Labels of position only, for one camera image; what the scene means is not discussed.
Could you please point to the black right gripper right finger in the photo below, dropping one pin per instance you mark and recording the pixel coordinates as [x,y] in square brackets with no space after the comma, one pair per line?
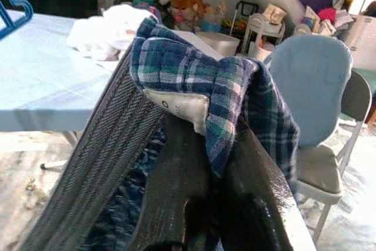
[261,198]

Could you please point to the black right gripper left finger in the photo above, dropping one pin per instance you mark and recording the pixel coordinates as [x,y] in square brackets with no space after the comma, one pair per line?
[173,180]

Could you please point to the blue green plaid shorts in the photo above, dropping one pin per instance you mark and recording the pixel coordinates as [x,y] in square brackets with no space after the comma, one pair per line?
[176,66]

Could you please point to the blue plastic hanger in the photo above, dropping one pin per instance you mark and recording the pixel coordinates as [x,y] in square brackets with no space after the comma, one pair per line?
[28,13]

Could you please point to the grey folding chair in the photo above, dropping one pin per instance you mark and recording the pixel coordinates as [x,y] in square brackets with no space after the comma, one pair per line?
[355,95]

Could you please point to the white plastic bin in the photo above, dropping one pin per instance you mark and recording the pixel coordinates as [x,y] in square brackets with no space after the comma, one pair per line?
[223,43]

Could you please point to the white cloth pile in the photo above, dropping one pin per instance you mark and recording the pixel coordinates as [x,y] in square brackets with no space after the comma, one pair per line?
[100,30]

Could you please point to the white toy shelf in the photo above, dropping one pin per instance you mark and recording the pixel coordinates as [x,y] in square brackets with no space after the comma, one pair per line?
[261,27]

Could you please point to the white cardboard box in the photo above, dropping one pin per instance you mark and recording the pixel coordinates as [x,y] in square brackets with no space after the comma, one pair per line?
[362,36]

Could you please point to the pink fluffy toy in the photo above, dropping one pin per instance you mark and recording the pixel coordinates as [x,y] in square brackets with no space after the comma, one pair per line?
[326,14]

